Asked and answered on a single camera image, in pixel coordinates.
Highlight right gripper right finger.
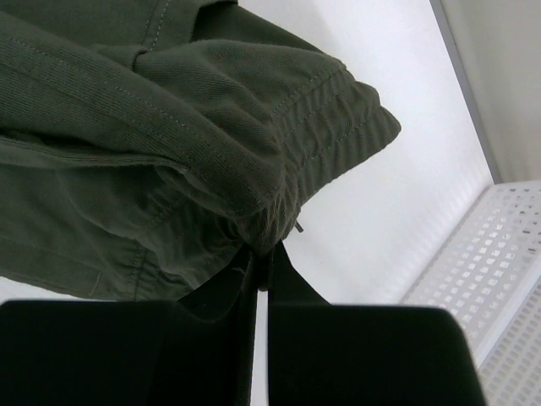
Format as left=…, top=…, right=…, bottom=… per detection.
left=267, top=244, right=485, bottom=405

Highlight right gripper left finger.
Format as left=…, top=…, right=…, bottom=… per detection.
left=1, top=249, right=257, bottom=405

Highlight olive green shorts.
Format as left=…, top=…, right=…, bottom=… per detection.
left=1, top=1, right=401, bottom=300

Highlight white plastic basket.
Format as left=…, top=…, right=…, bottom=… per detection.
left=402, top=180, right=540, bottom=405

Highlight aluminium table edge rail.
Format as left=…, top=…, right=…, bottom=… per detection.
left=429, top=0, right=502, bottom=184

